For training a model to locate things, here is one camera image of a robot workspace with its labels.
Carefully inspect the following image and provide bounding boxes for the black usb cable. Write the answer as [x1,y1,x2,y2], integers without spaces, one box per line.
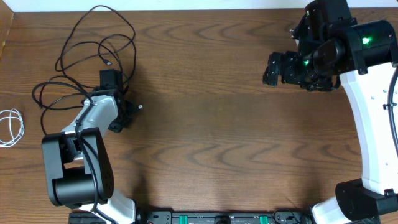
[39,75,144,136]
[54,4,137,94]

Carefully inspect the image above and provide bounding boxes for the white usb cable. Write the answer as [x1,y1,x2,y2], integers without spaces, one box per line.
[0,108,25,148]

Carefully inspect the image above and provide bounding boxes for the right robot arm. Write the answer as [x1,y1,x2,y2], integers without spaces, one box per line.
[262,0,397,223]

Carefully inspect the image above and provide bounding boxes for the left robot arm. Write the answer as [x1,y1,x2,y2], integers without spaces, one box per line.
[42,69,138,223]

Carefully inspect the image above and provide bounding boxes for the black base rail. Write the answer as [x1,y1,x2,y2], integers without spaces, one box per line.
[67,210,313,224]

